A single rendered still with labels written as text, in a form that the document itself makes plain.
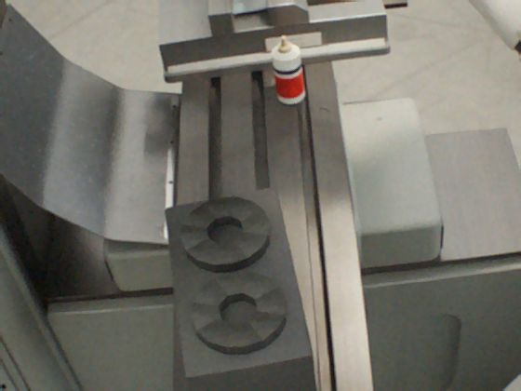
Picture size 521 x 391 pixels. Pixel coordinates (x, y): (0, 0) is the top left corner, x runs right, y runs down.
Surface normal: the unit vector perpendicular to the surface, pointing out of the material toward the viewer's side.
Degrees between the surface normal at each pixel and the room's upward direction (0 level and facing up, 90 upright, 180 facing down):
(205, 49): 90
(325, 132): 0
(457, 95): 0
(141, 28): 0
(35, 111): 63
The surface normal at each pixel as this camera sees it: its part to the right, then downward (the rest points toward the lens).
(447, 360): 0.04, 0.73
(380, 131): -0.11, -0.68
